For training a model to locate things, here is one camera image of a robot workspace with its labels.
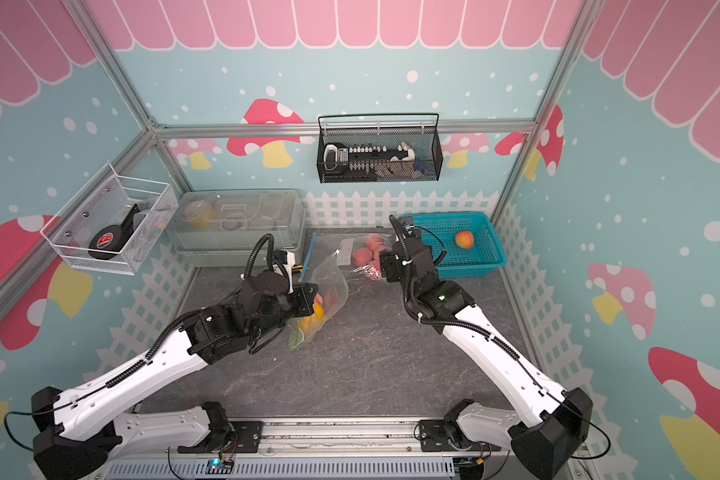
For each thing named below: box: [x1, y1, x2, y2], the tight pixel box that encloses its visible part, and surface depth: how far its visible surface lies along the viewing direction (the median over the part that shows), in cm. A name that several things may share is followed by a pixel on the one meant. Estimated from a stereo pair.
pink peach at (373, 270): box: [366, 259, 381, 280], surface depth 102 cm
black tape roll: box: [88, 204, 141, 260], surface depth 71 cm
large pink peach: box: [353, 248, 373, 267], surface depth 108 cm
